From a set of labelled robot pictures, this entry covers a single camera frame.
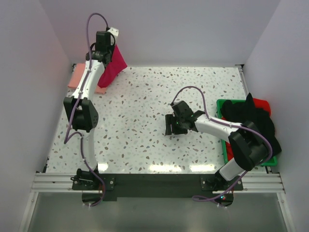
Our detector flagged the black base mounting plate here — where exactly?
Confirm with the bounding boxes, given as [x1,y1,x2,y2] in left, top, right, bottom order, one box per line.
[71,170,243,203]

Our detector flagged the folded peach t-shirt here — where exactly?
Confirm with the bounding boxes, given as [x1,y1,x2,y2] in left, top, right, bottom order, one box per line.
[67,62,107,95]

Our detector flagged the green plastic bin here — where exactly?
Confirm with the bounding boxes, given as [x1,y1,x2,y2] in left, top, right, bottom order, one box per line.
[216,98,278,167]

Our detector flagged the crimson red t-shirt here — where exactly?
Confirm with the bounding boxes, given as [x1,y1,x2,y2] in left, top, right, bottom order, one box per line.
[98,45,127,88]

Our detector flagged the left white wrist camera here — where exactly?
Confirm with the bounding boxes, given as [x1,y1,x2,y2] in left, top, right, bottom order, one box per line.
[108,27,119,39]

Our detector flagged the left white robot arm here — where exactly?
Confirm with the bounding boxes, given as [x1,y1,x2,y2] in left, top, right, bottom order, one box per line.
[63,28,119,171]

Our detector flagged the red garment in bin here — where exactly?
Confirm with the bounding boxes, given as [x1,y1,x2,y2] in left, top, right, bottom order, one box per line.
[222,98,272,160]

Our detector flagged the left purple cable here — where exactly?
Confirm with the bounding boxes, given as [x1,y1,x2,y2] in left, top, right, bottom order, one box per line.
[64,13,109,207]

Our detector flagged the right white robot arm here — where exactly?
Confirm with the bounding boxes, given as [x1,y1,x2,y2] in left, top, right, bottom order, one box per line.
[165,101,272,190]

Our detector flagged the black garment in bin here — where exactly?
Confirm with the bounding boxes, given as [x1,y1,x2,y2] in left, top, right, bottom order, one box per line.
[221,93,282,155]

